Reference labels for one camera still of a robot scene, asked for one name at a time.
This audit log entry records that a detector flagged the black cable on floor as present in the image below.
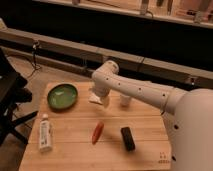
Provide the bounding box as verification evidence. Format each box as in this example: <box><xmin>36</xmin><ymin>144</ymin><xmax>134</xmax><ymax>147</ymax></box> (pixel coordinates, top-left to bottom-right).
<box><xmin>30</xmin><ymin>40</ymin><xmax>43</xmax><ymax>72</ymax></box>

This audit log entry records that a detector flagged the black chair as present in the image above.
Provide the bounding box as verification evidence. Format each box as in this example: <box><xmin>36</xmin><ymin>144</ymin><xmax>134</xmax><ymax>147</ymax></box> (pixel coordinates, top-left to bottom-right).
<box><xmin>0</xmin><ymin>48</ymin><xmax>37</xmax><ymax>146</ymax></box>

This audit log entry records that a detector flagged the white tube bottle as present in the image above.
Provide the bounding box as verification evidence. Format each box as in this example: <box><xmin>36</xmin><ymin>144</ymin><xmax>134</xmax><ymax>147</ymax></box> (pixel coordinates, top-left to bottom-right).
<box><xmin>39</xmin><ymin>114</ymin><xmax>52</xmax><ymax>152</ymax></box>

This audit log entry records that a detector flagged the black rectangular remote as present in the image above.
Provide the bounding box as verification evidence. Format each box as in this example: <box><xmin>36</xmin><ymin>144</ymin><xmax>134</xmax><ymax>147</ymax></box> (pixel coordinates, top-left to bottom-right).
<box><xmin>121</xmin><ymin>127</ymin><xmax>135</xmax><ymax>151</ymax></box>

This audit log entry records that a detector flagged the white sponge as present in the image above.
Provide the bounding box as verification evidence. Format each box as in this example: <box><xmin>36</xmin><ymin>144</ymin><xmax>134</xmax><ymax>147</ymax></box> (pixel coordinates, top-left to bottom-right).
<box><xmin>89</xmin><ymin>93</ymin><xmax>102</xmax><ymax>104</ymax></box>

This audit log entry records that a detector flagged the orange carrot toy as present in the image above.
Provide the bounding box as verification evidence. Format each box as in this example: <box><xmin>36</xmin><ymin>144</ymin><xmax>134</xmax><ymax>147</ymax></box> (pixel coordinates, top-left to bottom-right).
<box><xmin>92</xmin><ymin>122</ymin><xmax>104</xmax><ymax>144</ymax></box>

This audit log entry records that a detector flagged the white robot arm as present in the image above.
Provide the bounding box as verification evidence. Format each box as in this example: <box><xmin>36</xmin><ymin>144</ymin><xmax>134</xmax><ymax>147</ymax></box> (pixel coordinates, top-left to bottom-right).
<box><xmin>92</xmin><ymin>60</ymin><xmax>213</xmax><ymax>171</ymax></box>

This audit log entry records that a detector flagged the green ceramic bowl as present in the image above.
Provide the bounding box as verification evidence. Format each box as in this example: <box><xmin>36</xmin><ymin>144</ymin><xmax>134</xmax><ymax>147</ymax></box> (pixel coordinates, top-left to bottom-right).
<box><xmin>47</xmin><ymin>84</ymin><xmax>78</xmax><ymax>110</ymax></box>

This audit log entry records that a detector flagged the white paper cup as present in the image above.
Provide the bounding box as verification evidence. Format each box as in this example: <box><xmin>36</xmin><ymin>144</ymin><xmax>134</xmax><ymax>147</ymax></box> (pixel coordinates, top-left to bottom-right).
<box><xmin>120</xmin><ymin>94</ymin><xmax>131</xmax><ymax>107</ymax></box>

